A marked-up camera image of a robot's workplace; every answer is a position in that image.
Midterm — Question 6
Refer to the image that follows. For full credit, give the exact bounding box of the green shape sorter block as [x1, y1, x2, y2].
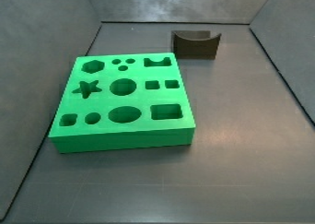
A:
[50, 53, 197, 153]

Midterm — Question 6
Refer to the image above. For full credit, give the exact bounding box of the black arch object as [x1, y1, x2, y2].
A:
[171, 30, 222, 60]

